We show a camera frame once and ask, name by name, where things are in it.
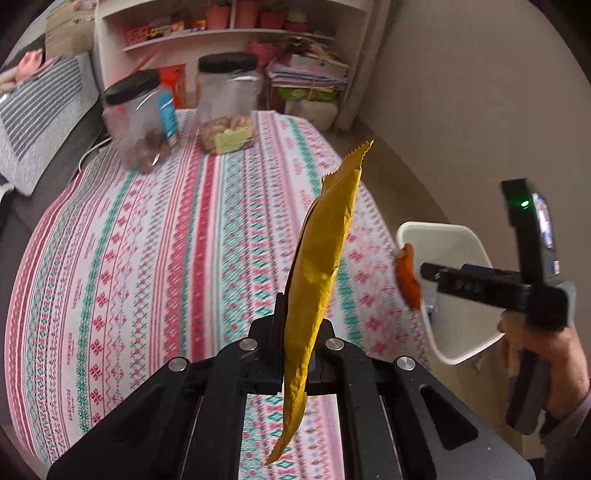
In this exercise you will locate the pink flower pot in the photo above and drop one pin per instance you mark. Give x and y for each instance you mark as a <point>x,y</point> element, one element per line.
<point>272,21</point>
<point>218,18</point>
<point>247,14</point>

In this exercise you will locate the pink bucket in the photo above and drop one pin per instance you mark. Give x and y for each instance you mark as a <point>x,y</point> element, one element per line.
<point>263,51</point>

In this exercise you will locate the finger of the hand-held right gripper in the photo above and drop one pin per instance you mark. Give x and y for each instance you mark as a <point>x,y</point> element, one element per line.
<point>475,286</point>
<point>478,269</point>

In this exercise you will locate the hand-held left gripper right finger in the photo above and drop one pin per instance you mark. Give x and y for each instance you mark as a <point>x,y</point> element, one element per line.
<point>323,369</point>

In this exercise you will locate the yellow snack wrapper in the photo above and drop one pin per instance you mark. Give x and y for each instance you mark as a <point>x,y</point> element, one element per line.
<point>323,240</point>

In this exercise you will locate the green cardboard box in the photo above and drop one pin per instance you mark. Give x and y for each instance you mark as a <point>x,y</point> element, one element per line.
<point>309,94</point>

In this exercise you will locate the white bag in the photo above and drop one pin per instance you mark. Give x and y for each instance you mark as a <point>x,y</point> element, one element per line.
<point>311,115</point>

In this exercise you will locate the person's right forearm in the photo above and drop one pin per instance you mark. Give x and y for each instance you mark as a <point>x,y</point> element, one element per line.
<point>568,434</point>

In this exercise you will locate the green label clear jar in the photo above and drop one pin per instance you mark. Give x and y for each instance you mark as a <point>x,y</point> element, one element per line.
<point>226,106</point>

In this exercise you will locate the grey striped pillow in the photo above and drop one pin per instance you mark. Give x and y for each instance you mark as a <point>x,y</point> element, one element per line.
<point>41,120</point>

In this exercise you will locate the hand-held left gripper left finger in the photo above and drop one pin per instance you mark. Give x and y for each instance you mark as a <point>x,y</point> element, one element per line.
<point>272,350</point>

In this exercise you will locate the orange peel piece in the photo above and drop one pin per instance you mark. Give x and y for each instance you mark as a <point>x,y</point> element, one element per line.
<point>408,281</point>

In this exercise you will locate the row of small toys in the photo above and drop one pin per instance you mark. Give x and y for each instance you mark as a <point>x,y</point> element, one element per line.
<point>178,27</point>

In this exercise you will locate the white shelf unit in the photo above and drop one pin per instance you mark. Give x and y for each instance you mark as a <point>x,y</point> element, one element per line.
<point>108,55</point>

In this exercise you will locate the beige curtain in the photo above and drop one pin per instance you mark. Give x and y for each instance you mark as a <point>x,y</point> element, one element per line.
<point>364,69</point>

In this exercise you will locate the stack of papers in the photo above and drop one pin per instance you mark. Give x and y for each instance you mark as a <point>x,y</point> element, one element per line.
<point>309,69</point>

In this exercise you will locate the pink basket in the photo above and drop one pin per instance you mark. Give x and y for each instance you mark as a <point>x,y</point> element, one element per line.
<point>136,36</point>

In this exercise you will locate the red packet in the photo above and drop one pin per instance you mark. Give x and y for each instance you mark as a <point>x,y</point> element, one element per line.
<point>175,85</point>

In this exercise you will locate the blue label clear jar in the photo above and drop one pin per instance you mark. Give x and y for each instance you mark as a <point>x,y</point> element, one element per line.
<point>138,129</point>

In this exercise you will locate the pink soft object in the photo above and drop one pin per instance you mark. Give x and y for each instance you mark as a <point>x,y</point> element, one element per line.
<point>25,67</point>

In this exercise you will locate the person's right hand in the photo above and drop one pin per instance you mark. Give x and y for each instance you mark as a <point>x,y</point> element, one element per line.
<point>568,369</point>

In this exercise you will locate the pink green patterned tablecloth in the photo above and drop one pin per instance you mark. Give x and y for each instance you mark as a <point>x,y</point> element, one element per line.
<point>161,258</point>

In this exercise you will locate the white plastic bin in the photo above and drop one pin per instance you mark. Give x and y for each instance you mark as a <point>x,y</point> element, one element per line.
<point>461,323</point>

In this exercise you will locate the beige woven cushion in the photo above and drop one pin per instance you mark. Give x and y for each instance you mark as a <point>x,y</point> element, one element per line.
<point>71,27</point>

